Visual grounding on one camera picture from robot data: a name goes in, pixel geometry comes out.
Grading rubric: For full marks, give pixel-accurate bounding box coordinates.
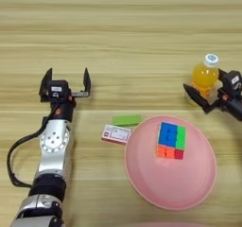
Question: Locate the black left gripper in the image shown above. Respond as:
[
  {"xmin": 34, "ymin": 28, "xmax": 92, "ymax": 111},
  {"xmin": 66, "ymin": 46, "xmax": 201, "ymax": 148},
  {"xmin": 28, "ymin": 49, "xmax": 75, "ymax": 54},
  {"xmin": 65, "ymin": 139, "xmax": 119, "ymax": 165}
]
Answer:
[{"xmin": 39, "ymin": 67, "xmax": 92, "ymax": 123}]

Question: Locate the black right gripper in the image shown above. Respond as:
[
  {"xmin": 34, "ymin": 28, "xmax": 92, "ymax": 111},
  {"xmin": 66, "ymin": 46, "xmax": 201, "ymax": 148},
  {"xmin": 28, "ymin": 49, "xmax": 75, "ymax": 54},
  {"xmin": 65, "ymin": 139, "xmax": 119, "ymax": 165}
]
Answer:
[{"xmin": 182, "ymin": 68, "xmax": 242, "ymax": 122}]

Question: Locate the orange juice bottle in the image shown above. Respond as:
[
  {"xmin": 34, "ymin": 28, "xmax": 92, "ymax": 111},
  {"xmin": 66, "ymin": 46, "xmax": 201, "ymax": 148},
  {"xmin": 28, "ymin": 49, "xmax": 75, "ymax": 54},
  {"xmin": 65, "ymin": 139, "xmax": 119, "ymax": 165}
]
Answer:
[{"xmin": 190, "ymin": 53, "xmax": 220, "ymax": 99}]

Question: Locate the colourful puzzle cube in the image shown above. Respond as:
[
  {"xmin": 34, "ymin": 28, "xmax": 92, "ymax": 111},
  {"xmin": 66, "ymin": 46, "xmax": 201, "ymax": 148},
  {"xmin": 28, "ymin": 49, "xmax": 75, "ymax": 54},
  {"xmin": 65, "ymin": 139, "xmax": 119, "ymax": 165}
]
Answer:
[{"xmin": 155, "ymin": 121, "xmax": 187, "ymax": 160}]

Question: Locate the pink round plate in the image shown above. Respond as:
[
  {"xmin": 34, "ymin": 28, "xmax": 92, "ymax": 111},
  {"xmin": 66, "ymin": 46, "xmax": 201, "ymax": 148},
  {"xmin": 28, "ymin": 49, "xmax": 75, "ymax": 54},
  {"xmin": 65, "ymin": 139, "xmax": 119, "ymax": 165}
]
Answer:
[{"xmin": 124, "ymin": 115, "xmax": 217, "ymax": 211}]

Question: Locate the black box with white label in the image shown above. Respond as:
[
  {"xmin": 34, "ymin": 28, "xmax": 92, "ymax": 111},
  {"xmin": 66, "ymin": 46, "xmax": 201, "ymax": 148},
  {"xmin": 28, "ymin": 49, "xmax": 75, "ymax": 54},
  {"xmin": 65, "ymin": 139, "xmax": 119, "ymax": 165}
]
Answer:
[
  {"xmin": 223, "ymin": 70, "xmax": 242, "ymax": 96},
  {"xmin": 46, "ymin": 79, "xmax": 71, "ymax": 102}
]

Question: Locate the green rectangular block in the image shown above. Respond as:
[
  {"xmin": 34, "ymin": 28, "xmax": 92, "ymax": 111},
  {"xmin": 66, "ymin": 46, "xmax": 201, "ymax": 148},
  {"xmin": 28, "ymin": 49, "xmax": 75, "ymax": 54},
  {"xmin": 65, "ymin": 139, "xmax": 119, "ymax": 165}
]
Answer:
[{"xmin": 112, "ymin": 113, "xmax": 144, "ymax": 127}]

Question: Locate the small pink white card box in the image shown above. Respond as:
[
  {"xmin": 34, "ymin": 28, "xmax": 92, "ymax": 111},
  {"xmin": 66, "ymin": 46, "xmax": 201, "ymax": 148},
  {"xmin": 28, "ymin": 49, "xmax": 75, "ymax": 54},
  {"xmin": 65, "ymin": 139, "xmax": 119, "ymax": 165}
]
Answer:
[{"xmin": 100, "ymin": 124, "xmax": 132, "ymax": 145}]

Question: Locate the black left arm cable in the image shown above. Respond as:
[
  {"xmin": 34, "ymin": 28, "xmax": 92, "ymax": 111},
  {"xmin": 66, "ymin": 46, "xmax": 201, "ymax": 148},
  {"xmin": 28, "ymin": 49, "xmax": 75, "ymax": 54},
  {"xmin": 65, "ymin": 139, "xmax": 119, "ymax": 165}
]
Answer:
[{"xmin": 7, "ymin": 123, "xmax": 48, "ymax": 189}]

